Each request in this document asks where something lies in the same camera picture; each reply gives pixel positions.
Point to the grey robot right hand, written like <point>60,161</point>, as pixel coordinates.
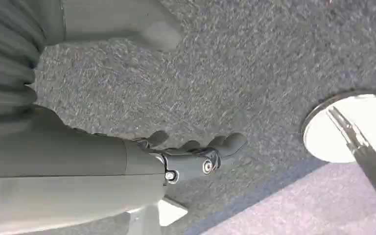
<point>61,168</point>

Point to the ribbed grey right arm sleeve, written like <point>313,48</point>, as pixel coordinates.
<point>6,58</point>

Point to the round chrome stand base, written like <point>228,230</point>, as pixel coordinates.
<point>334,136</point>

